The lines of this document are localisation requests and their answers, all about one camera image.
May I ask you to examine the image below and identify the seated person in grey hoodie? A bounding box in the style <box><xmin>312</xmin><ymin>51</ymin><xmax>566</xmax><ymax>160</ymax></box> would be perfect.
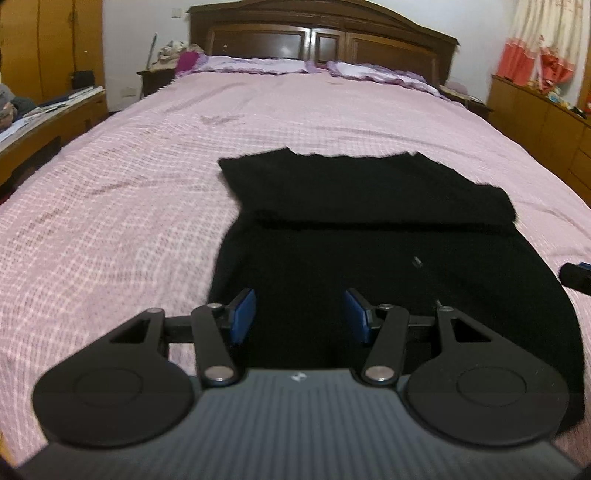
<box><xmin>0</xmin><ymin>83</ymin><xmax>36</xmax><ymax>131</ymax></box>

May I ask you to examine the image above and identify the left purple ruffled pillow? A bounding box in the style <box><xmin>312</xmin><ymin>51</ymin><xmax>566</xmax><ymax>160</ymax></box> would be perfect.
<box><xmin>191</xmin><ymin>56</ymin><xmax>317</xmax><ymax>75</ymax></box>

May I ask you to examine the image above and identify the dark nightstand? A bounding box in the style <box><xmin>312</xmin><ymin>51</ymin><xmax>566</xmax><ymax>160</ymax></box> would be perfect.
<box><xmin>439</xmin><ymin>85</ymin><xmax>493</xmax><ymax>121</ymax></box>
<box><xmin>137</xmin><ymin>69</ymin><xmax>175</xmax><ymax>97</ymax></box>

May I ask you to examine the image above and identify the pink checked bedspread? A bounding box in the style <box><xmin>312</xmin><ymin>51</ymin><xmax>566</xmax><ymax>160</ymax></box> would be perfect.
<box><xmin>1</xmin><ymin>73</ymin><xmax>590</xmax><ymax>463</ymax></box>

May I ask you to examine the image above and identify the dark wooden headboard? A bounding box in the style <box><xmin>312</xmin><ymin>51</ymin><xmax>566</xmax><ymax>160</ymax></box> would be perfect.
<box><xmin>188</xmin><ymin>0</ymin><xmax>459</xmax><ymax>86</ymax></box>

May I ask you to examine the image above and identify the right purple ruffled pillow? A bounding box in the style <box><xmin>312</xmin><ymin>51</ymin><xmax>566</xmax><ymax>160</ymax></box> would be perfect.
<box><xmin>325</xmin><ymin>61</ymin><xmax>443</xmax><ymax>98</ymax></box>

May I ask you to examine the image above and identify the wooden sideboard cabinet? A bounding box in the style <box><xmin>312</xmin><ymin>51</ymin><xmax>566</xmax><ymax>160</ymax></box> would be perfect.
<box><xmin>487</xmin><ymin>75</ymin><xmax>591</xmax><ymax>203</ymax></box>

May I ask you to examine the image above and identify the right dark nightstand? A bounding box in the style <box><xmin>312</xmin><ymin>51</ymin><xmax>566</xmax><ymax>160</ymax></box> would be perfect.
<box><xmin>439</xmin><ymin>85</ymin><xmax>493</xmax><ymax>121</ymax></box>

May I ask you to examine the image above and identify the wooden desk with papers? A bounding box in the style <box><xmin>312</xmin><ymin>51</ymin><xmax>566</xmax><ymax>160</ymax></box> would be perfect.
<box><xmin>1</xmin><ymin>86</ymin><xmax>108</xmax><ymax>184</ymax></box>

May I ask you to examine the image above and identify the magenta cloth on nightstand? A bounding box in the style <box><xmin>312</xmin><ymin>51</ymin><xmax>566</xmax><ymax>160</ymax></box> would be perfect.
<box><xmin>175</xmin><ymin>51</ymin><xmax>208</xmax><ymax>78</ymax></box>

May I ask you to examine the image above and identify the black knit cardigan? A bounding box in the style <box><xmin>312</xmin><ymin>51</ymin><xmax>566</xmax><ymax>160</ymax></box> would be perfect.
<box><xmin>209</xmin><ymin>149</ymin><xmax>585</xmax><ymax>429</ymax></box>

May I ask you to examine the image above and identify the left dark nightstand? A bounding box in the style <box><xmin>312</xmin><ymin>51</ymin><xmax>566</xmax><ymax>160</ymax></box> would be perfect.
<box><xmin>137</xmin><ymin>69</ymin><xmax>175</xmax><ymax>97</ymax></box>

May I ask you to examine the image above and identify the orange wooden wardrobe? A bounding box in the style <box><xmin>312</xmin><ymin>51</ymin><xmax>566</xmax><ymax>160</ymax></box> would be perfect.
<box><xmin>1</xmin><ymin>0</ymin><xmax>104</xmax><ymax>104</ymax></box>

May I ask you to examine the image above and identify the orange and cream curtain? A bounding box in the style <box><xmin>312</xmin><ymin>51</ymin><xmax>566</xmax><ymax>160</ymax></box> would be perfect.
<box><xmin>496</xmin><ymin>0</ymin><xmax>585</xmax><ymax>93</ymax></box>

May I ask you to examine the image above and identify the purple ruffled pillow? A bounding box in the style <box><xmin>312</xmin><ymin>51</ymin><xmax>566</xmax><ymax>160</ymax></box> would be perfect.
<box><xmin>191</xmin><ymin>56</ymin><xmax>317</xmax><ymax>75</ymax></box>
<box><xmin>325</xmin><ymin>61</ymin><xmax>443</xmax><ymax>98</ymax></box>

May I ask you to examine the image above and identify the small black hanging bag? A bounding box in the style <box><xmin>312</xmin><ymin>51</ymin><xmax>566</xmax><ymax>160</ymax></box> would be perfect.
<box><xmin>71</xmin><ymin>70</ymin><xmax>96</xmax><ymax>90</ymax></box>

